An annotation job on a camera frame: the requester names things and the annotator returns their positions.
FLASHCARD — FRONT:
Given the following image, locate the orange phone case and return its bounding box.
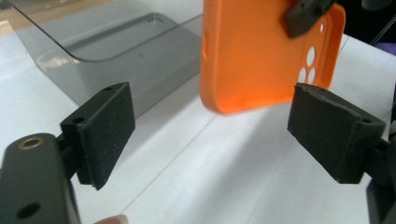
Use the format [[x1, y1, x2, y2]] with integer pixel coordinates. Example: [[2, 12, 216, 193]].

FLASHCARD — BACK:
[[199, 0, 347, 116]]

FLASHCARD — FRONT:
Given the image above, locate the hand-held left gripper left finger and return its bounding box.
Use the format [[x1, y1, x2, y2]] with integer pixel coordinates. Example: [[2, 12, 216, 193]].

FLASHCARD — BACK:
[[60, 81, 137, 191]]

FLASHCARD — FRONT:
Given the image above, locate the grey transparent storage box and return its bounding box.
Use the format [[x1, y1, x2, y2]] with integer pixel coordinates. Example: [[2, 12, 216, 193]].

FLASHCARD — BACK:
[[7, 0, 204, 119]]

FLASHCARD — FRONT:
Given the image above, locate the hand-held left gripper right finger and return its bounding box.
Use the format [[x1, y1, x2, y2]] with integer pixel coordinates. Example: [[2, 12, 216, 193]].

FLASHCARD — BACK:
[[286, 81, 388, 185]]

